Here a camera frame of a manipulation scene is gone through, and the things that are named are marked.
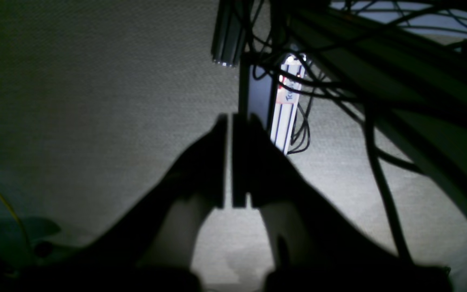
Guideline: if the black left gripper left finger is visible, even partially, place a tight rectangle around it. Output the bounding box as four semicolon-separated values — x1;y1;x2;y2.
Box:
92;115;228;280

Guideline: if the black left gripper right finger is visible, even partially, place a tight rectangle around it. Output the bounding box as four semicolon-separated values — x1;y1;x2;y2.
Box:
232;114;413;272

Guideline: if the white power strip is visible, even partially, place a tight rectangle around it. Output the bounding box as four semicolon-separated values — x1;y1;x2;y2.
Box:
270;55;305;155

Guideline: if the aluminium frame rail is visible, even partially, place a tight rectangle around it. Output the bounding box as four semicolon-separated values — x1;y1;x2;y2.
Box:
211;0;254;68

